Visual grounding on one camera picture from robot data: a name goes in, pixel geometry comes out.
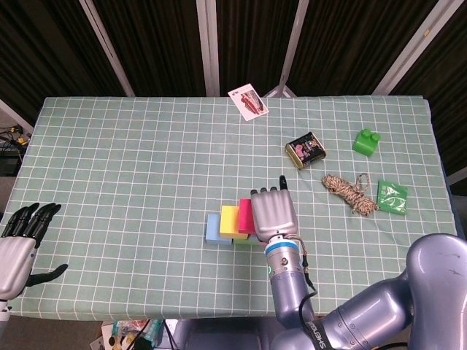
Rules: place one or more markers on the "white frame post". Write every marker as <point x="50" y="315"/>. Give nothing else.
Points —
<point x="294" y="43"/>
<point x="208" y="47"/>
<point x="108" y="47"/>
<point x="411" y="47"/>

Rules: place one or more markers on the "green foam cube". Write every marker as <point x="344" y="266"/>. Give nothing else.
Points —
<point x="242" y="242"/>

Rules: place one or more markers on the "black printed tin can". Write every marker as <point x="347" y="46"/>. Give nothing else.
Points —
<point x="306" y="149"/>

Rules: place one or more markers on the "yellow foam cube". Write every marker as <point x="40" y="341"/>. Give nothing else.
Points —
<point x="230" y="220"/>

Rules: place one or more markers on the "green studded toy brick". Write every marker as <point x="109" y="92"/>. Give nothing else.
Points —
<point x="365" y="146"/>

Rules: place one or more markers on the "green foil sachet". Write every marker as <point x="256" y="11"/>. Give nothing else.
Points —
<point x="392" y="197"/>

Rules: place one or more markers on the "magenta red foam cube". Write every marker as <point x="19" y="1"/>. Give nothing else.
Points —
<point x="246" y="217"/>

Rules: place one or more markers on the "green checked tablecloth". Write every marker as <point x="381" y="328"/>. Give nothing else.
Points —
<point x="146" y="153"/>

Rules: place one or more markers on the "white playing card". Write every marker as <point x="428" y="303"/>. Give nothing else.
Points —
<point x="250" y="102"/>

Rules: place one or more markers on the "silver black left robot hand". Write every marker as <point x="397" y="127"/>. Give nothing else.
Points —
<point x="14" y="262"/>

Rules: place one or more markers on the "teal printed snack bag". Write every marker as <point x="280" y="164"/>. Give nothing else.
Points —
<point x="151" y="330"/>

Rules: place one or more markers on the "white frame rail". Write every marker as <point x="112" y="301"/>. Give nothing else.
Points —
<point x="458" y="176"/>
<point x="16" y="116"/>

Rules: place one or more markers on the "black device box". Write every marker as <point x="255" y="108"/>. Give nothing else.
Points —
<point x="9" y="164"/>

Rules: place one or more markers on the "blue grey chair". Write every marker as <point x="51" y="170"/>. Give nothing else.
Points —
<point x="226" y="335"/>

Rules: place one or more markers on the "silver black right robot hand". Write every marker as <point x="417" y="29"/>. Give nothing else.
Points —
<point x="273" y="215"/>

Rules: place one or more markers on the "dark brown pleated curtain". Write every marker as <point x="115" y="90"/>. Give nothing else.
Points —
<point x="160" y="47"/>

